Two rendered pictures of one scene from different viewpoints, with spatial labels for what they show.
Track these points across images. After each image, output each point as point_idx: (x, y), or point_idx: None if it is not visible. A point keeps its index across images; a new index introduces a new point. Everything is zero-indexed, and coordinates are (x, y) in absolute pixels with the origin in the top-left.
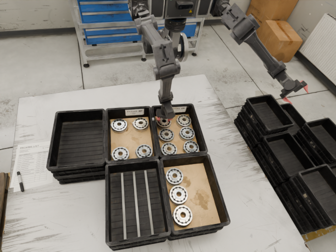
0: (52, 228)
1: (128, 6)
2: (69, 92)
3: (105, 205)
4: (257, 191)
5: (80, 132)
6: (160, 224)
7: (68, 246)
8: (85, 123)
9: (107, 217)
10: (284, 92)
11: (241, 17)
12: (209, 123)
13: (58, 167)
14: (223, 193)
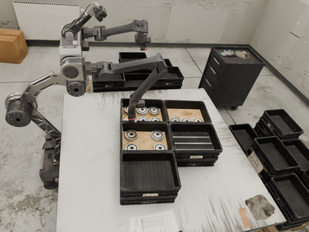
0: (205, 203)
1: (67, 77)
2: (59, 211)
3: (202, 150)
4: (173, 95)
5: (135, 179)
6: (203, 134)
7: (214, 191)
8: (124, 176)
9: (209, 150)
10: (143, 46)
11: (144, 23)
12: None
13: (179, 180)
14: None
